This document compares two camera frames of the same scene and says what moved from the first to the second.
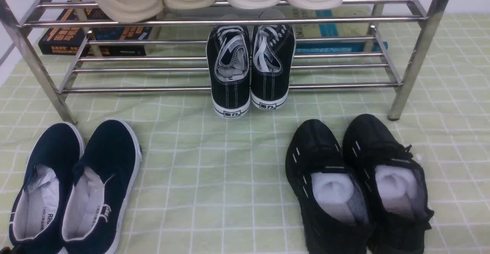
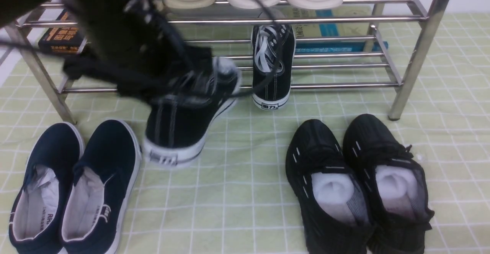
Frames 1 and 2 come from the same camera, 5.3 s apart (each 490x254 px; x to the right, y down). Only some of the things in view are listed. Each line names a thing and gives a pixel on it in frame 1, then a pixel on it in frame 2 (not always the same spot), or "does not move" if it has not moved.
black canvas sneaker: x=273 y=63 does not move
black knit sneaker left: x=330 y=194 does not move
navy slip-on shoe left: x=36 y=215 does not move
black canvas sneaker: x=228 y=65 → x=176 y=127
